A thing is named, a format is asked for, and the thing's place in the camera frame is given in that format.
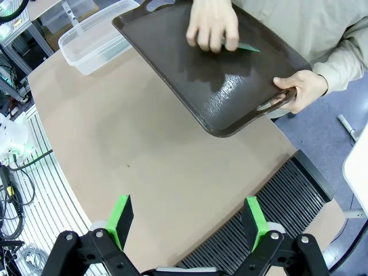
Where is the white device with green light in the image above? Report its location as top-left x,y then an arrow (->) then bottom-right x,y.
0,113 -> 30,162

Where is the grey coiled cable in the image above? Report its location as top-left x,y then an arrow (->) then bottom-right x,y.
20,246 -> 44,269

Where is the black slotted PCB rack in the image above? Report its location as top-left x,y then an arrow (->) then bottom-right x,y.
174,149 -> 335,276

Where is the grey metal table leg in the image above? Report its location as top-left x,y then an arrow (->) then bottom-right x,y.
337,114 -> 359,142

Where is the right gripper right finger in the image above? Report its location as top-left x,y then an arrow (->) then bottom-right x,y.
226,196 -> 330,276

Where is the person's left forearm beige sleeve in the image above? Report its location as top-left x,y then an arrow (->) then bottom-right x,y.
312,17 -> 368,97

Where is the grey metal shelf frame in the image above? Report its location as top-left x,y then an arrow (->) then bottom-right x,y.
0,19 -> 56,76

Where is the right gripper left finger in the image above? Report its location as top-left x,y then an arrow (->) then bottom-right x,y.
43,194 -> 139,276

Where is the black cable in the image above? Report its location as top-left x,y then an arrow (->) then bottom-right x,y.
8,149 -> 54,173

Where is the person's right hand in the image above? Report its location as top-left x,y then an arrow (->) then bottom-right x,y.
186,0 -> 240,53

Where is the clear plastic storage box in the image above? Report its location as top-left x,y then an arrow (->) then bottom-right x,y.
57,0 -> 139,76

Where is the white side table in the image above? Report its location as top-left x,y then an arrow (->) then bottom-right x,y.
342,125 -> 368,220

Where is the dark brown plastic tray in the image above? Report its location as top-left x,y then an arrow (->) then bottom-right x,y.
112,0 -> 313,139

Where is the black ring hoop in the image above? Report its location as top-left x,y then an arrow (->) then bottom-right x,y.
0,0 -> 30,23

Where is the person's torso beige shirt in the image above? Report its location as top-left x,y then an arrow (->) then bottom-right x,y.
229,0 -> 368,67

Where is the green PCB board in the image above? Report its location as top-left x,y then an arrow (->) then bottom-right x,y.
223,42 -> 261,53

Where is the person's left hand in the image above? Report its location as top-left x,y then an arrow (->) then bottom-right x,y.
273,70 -> 329,114

